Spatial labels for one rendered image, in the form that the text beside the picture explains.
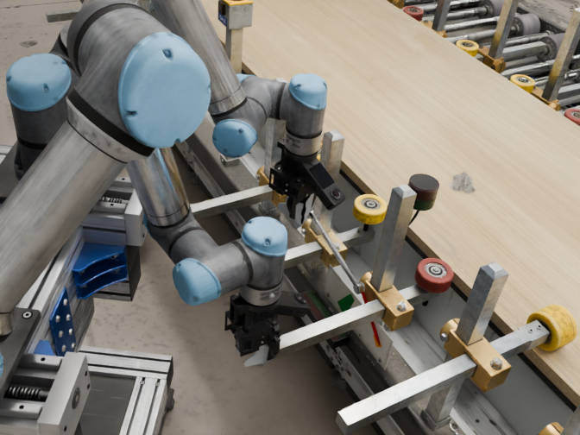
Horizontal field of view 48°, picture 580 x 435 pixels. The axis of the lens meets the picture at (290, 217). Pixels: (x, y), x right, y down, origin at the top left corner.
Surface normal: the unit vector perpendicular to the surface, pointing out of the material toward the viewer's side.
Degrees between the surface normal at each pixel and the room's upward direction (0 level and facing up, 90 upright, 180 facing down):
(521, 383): 90
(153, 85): 85
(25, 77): 8
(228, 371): 0
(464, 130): 0
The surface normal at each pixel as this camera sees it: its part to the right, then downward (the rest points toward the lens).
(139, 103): 0.66, 0.45
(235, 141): -0.24, 0.61
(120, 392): 0.09, -0.76
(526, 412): -0.87, 0.26
